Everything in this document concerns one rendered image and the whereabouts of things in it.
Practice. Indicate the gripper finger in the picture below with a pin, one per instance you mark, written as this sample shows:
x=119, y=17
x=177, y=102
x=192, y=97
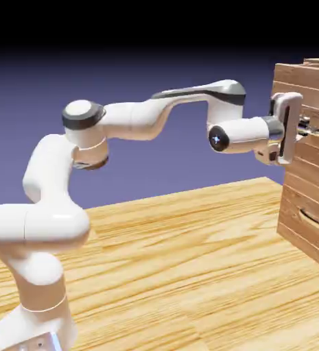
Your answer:
x=304, y=119
x=301, y=135

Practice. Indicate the wood drawer front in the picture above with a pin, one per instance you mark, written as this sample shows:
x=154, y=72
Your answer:
x=315, y=90
x=296, y=233

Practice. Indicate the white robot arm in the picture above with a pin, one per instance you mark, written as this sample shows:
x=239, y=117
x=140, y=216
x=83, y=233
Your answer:
x=52, y=224

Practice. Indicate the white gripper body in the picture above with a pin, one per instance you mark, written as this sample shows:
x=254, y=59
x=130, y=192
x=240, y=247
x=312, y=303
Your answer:
x=293, y=115

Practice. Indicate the light wood cabinet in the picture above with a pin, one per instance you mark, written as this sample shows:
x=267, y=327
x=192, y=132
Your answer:
x=312, y=175

